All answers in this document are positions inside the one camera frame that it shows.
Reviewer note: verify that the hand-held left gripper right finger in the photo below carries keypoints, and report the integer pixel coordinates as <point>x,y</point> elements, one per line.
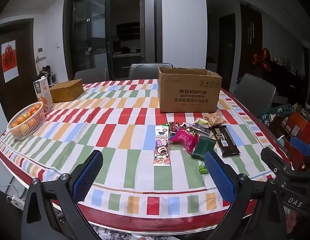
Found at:
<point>219,177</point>

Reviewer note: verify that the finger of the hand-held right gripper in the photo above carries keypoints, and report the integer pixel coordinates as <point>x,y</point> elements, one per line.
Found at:
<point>300,145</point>
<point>273,158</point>

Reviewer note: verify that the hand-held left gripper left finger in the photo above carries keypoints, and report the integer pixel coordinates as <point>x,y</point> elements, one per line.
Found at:
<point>88,177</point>

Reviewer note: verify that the dark brown long snack packet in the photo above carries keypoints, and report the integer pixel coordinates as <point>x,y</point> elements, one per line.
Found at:
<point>225,140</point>

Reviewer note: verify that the dark red snack packet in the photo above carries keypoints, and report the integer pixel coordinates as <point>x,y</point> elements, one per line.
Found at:
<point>174,126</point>

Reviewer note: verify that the brown cardboard box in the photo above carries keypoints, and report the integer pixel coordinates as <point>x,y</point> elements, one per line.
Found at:
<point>190,92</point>

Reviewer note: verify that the red orange gift box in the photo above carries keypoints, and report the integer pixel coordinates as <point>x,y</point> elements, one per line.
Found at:
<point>298,127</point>

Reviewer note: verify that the small green candy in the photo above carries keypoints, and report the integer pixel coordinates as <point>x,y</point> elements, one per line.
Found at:
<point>202,168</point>

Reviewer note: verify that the dark green snack packet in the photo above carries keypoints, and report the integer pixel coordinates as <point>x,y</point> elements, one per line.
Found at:
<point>202,147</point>

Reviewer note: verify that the green printed bag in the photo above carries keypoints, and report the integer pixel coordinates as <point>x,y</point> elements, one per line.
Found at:
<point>275,113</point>

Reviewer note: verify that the magenta snack packet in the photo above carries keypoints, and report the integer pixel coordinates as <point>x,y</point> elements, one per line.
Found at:
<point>185,138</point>

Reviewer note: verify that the silver foil snack packet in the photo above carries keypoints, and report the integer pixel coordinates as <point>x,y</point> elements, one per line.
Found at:
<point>195,129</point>

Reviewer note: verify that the white green snack packet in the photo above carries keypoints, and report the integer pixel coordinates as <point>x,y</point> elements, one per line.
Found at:
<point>202,122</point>

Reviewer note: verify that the beige snack packet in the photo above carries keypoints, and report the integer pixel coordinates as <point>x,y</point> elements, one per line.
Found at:
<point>215,118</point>

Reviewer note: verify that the pink long snack packet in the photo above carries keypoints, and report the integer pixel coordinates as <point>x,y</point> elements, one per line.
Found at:
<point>161,146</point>

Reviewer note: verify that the dark sideboard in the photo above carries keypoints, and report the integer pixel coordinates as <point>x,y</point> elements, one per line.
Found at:
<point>290,80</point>

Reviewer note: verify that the grey dining chair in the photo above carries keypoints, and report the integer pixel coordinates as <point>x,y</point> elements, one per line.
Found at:
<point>256,92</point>
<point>147,70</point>
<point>91,74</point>

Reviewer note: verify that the white power strip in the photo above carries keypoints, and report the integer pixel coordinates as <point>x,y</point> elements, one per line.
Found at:
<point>16,201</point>

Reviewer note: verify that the pile of oranges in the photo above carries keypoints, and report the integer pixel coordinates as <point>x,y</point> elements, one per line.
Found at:
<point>27,117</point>

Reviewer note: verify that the woven brown box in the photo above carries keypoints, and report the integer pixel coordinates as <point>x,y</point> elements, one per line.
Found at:
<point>66,90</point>

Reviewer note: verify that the red foil balloons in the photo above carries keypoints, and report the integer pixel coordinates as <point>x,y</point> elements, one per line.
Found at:
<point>262,60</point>

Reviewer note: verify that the white orange juice carton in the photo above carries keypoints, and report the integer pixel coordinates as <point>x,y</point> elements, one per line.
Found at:
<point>42,92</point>

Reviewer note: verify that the dark wardrobe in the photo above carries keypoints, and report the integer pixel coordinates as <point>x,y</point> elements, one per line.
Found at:
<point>251,40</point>

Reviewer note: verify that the dark wooden door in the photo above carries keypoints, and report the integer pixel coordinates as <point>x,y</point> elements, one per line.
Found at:
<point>25,62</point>

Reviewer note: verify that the red white door poster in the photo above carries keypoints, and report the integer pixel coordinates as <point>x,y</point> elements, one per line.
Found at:
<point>9,61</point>

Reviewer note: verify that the dark framed glass sliding door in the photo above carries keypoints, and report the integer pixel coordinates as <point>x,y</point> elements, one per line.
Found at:
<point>95,30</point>

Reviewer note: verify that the white wall intercom panel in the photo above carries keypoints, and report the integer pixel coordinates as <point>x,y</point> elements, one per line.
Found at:
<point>41,53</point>

